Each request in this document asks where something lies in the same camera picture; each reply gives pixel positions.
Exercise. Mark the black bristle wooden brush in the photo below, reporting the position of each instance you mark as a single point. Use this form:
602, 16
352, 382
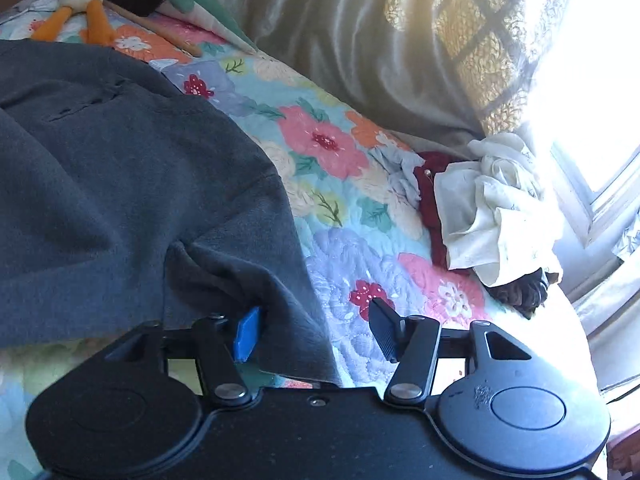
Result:
139, 11

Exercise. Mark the white duck plush toy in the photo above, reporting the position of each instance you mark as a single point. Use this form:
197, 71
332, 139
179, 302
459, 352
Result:
99, 30

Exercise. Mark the dark red garment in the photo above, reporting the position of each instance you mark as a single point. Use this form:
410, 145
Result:
433, 163

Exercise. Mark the beige patterned curtain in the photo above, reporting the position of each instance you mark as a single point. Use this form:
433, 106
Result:
445, 72

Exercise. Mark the floral quilted bedspread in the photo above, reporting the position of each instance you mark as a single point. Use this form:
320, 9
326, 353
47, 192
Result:
358, 235

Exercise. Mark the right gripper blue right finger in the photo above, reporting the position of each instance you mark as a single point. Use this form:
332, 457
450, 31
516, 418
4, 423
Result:
412, 343

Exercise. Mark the cream white garment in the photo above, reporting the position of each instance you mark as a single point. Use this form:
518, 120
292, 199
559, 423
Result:
498, 218

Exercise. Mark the light grey garment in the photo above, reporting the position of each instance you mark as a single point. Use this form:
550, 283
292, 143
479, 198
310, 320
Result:
400, 166

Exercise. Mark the dark grey shirt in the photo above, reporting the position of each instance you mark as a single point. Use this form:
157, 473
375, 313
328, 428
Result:
125, 201

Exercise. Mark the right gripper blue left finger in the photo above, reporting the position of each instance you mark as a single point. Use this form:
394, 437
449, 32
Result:
221, 344

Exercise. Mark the dark brown fuzzy item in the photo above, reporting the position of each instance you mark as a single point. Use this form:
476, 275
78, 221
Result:
526, 294

